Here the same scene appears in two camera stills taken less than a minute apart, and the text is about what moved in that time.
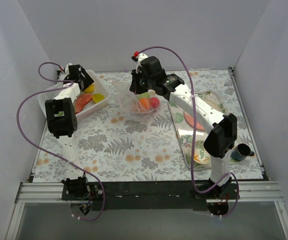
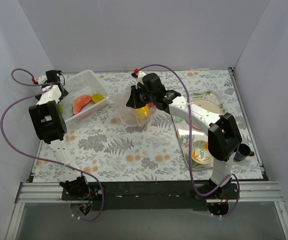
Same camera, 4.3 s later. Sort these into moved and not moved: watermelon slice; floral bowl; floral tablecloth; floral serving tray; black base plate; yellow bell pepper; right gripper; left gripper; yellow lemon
Moved: yellow lemon; left gripper; right gripper
Not moved: watermelon slice; floral bowl; floral tablecloth; black base plate; floral serving tray; yellow bell pepper
